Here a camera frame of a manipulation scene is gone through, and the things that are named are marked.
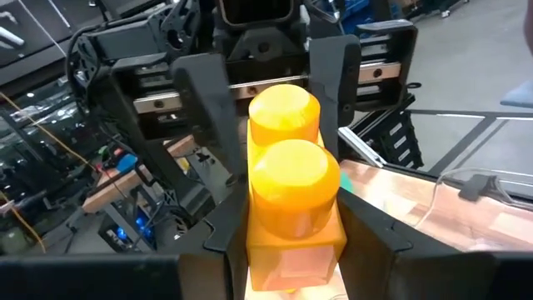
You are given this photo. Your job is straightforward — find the blue chair seat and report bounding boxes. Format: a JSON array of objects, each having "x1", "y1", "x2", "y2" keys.
[{"x1": 499, "y1": 78, "x2": 533, "y2": 110}]

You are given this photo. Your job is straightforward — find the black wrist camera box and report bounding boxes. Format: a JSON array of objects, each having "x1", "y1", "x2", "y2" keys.
[{"x1": 215, "y1": 0, "x2": 296, "y2": 25}]

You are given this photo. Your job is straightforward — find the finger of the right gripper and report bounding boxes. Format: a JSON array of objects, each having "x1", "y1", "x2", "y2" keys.
[
  {"x1": 308, "y1": 33, "x2": 362, "y2": 159},
  {"x1": 172, "y1": 52, "x2": 243, "y2": 188}
]

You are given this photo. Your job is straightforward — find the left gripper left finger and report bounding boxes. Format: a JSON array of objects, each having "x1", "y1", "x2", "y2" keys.
[{"x1": 178, "y1": 184, "x2": 251, "y2": 300}]

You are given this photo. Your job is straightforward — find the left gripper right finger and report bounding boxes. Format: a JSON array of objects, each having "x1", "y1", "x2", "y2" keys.
[{"x1": 336, "y1": 187, "x2": 496, "y2": 300}]

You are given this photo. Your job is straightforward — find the yellow two-stud toy block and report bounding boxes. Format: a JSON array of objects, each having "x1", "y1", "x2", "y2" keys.
[{"x1": 244, "y1": 82, "x2": 349, "y2": 293}]

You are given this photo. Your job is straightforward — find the silver metal bracket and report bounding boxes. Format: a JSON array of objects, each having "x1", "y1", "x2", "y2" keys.
[{"x1": 337, "y1": 126, "x2": 389, "y2": 168}]

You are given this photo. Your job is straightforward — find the teal foam die black dots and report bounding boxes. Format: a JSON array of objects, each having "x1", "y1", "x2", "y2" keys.
[{"x1": 339, "y1": 172, "x2": 356, "y2": 194}]

